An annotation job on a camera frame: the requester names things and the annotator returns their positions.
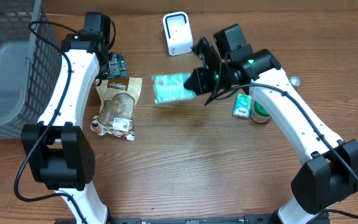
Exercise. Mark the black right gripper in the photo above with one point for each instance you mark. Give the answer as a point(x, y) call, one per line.
point(200, 79)

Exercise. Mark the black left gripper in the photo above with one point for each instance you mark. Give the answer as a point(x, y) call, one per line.
point(117, 66)

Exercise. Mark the brown snack pouch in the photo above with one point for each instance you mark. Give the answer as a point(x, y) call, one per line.
point(119, 97)

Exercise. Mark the teal snack packet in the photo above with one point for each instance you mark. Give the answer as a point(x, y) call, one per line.
point(170, 88)

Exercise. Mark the teal white tissue pack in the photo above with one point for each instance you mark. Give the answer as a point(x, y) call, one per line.
point(242, 106)

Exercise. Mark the green lid white jar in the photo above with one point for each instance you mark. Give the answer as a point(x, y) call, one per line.
point(258, 113)

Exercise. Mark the yellow liquid plastic bottle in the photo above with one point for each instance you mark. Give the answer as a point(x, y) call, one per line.
point(295, 81)

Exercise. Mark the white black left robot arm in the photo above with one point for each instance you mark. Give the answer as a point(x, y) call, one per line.
point(57, 151)

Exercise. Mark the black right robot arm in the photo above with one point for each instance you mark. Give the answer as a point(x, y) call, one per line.
point(329, 165)

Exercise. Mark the white barcode scanner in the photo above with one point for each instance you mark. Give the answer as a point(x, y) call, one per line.
point(177, 33)

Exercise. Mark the grey plastic mesh basket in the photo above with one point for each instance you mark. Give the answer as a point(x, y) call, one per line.
point(29, 67)

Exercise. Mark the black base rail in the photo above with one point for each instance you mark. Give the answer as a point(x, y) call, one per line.
point(247, 219)

